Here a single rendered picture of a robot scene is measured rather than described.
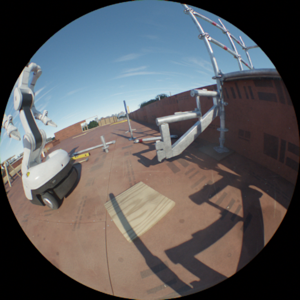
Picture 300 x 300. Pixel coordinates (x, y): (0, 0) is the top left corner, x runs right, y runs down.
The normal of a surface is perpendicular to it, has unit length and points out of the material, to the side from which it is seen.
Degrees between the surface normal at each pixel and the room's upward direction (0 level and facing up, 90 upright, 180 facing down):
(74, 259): 0
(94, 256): 0
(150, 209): 0
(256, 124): 90
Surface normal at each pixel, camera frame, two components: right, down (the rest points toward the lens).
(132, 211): -0.18, -0.91
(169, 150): 0.27, 0.33
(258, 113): -0.95, 0.26
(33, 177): 0.56, -0.44
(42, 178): 0.87, 0.01
